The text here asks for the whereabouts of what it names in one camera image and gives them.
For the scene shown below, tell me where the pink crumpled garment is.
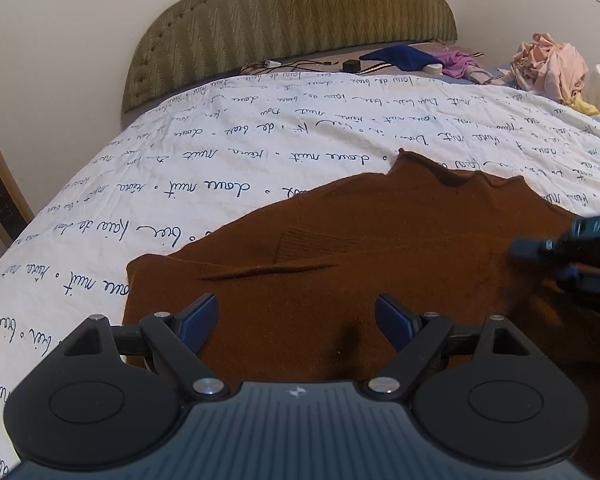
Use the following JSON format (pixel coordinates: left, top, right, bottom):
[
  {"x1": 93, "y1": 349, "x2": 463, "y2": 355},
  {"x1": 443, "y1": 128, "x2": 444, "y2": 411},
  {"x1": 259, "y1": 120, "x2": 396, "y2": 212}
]
[{"x1": 510, "y1": 32, "x2": 588, "y2": 103}]

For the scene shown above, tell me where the white script-print duvet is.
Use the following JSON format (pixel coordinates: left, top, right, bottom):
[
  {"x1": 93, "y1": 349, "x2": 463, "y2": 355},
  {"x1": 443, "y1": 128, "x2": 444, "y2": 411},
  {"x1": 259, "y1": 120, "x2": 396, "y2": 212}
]
[{"x1": 0, "y1": 73, "x2": 600, "y2": 478}]

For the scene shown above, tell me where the yellow cloth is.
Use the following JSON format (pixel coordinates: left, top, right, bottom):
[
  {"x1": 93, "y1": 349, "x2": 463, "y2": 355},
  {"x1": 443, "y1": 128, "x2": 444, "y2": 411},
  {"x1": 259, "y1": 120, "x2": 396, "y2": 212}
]
[{"x1": 565, "y1": 93, "x2": 600, "y2": 116}]

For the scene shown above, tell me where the olive padded headboard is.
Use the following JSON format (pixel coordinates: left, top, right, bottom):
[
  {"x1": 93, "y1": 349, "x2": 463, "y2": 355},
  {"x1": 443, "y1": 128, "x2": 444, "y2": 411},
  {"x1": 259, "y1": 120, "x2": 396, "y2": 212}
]
[{"x1": 121, "y1": 0, "x2": 457, "y2": 113}]

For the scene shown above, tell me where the purple garment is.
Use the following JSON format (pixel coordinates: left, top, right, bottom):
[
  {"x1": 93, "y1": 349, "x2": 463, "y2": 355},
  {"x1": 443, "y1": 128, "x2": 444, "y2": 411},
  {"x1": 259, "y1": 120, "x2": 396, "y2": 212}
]
[{"x1": 434, "y1": 50, "x2": 479, "y2": 79}]

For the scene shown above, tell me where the brown knit sweater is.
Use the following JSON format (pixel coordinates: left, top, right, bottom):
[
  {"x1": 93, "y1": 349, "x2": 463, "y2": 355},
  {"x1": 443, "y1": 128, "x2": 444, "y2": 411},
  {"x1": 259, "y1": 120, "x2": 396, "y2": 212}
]
[{"x1": 124, "y1": 153, "x2": 600, "y2": 479}]

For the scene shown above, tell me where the black charger with cables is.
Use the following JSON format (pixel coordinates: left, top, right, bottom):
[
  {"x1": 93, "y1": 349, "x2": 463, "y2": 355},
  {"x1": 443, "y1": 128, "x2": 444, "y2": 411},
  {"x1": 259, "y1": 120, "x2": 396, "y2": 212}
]
[{"x1": 239, "y1": 58, "x2": 389, "y2": 75}]

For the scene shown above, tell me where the dark blue garment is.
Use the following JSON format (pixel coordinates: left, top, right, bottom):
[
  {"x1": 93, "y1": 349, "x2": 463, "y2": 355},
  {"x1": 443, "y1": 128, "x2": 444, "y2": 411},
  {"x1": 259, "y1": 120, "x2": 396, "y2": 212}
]
[{"x1": 360, "y1": 44, "x2": 440, "y2": 72}]

